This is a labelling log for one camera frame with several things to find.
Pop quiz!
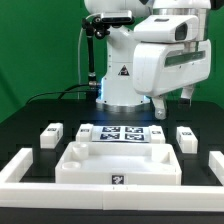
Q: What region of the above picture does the white U-shaped fence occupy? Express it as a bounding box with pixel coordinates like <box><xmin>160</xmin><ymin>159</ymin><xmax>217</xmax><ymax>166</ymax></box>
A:
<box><xmin>0</xmin><ymin>148</ymin><xmax>224</xmax><ymax>212</ymax></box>

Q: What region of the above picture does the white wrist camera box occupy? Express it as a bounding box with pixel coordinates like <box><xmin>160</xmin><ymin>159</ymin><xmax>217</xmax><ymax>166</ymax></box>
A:
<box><xmin>134</xmin><ymin>15</ymin><xmax>199</xmax><ymax>43</ymax></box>

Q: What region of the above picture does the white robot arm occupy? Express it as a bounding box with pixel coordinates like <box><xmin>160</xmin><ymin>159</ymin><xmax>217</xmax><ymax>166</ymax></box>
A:
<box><xmin>84</xmin><ymin>0</ymin><xmax>211</xmax><ymax>119</ymax></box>

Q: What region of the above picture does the white desk top tray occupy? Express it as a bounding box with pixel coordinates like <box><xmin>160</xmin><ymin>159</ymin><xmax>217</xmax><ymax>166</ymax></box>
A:
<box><xmin>55</xmin><ymin>142</ymin><xmax>182</xmax><ymax>185</ymax></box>

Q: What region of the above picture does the fiducial marker sheet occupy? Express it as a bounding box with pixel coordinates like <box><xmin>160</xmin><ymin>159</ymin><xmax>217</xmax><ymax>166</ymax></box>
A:
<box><xmin>92</xmin><ymin>126</ymin><xmax>149</xmax><ymax>142</ymax></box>

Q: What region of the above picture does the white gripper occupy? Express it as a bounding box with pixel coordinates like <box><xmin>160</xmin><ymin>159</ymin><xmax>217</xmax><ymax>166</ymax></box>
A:
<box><xmin>133</xmin><ymin>40</ymin><xmax>211</xmax><ymax>120</ymax></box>

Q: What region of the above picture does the black cable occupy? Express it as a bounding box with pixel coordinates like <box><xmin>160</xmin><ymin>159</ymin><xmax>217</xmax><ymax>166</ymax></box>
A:
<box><xmin>25</xmin><ymin>83</ymin><xmax>101</xmax><ymax>106</ymax></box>

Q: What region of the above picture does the silver camera on mount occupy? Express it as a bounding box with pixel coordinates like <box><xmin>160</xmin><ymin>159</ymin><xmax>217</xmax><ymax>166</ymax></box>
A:
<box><xmin>100</xmin><ymin>10</ymin><xmax>133</xmax><ymax>24</ymax></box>

